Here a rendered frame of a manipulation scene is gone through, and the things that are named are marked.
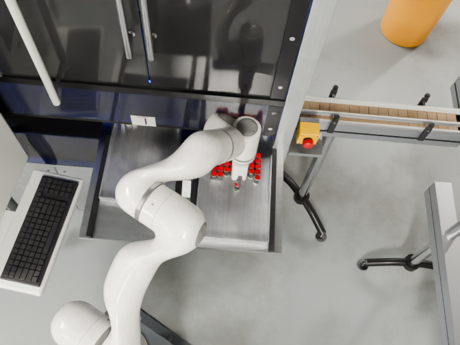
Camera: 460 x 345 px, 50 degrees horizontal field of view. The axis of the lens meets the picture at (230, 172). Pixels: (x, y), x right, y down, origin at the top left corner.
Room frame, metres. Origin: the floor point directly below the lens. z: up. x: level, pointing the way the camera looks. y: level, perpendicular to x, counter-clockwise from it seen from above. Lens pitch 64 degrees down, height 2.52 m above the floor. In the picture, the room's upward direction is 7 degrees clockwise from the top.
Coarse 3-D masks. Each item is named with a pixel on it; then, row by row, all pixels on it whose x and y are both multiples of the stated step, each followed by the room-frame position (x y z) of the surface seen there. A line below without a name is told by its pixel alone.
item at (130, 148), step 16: (112, 128) 0.92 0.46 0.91; (128, 128) 0.95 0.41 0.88; (144, 128) 0.96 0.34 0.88; (160, 128) 0.97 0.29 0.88; (112, 144) 0.87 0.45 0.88; (128, 144) 0.88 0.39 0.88; (144, 144) 0.89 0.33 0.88; (160, 144) 0.90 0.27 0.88; (176, 144) 0.91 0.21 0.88; (112, 160) 0.81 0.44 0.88; (128, 160) 0.81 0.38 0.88; (144, 160) 0.82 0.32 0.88; (160, 160) 0.83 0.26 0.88; (112, 176) 0.74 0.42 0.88; (112, 192) 0.68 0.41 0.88
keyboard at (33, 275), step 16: (48, 192) 0.67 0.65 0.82; (64, 192) 0.68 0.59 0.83; (32, 208) 0.60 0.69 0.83; (48, 208) 0.61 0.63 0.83; (64, 208) 0.62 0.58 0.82; (32, 224) 0.54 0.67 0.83; (48, 224) 0.55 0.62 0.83; (16, 240) 0.48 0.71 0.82; (32, 240) 0.48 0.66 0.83; (48, 240) 0.49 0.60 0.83; (16, 256) 0.42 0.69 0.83; (32, 256) 0.43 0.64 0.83; (48, 256) 0.44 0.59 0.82; (16, 272) 0.37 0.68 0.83; (32, 272) 0.37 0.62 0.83
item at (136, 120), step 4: (132, 116) 0.91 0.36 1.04; (136, 116) 0.91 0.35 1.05; (140, 116) 0.91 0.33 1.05; (144, 116) 0.91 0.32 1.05; (132, 120) 0.91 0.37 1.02; (136, 120) 0.91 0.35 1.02; (140, 120) 0.91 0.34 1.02; (148, 120) 0.91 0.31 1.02; (152, 120) 0.91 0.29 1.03; (132, 124) 0.91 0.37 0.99; (136, 124) 0.91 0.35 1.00; (140, 124) 0.91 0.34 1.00; (144, 124) 0.91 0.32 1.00; (148, 124) 0.91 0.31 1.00; (152, 124) 0.91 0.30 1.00
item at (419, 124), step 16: (304, 112) 1.07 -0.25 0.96; (320, 112) 1.07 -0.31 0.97; (336, 112) 1.08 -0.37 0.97; (352, 112) 1.12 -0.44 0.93; (368, 112) 1.13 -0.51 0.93; (384, 112) 1.14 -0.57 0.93; (400, 112) 1.15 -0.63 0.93; (416, 112) 1.15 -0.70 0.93; (432, 112) 1.16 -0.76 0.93; (448, 112) 1.17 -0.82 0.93; (320, 128) 1.05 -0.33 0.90; (336, 128) 1.05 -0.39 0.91; (352, 128) 1.05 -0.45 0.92; (368, 128) 1.06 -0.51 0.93; (384, 128) 1.06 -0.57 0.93; (400, 128) 1.07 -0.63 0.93; (416, 128) 1.08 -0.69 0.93; (432, 128) 1.05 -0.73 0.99; (448, 128) 1.10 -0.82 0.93; (432, 144) 1.07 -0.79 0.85; (448, 144) 1.07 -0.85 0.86
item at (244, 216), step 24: (264, 168) 0.85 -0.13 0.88; (216, 192) 0.73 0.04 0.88; (240, 192) 0.74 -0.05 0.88; (264, 192) 0.75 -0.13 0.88; (216, 216) 0.64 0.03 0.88; (240, 216) 0.65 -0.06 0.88; (264, 216) 0.66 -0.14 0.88; (216, 240) 0.55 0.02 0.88; (240, 240) 0.55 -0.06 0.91; (264, 240) 0.57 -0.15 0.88
